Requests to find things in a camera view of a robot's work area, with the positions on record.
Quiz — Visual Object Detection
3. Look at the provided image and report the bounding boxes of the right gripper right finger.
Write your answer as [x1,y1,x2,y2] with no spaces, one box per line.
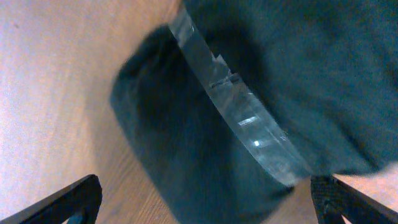
[310,176,397,224]

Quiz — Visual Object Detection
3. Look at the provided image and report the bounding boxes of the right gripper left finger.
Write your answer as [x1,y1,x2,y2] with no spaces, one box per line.
[1,174,102,224]

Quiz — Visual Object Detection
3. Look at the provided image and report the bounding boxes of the black garment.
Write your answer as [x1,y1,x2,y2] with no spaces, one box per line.
[111,1,397,223]

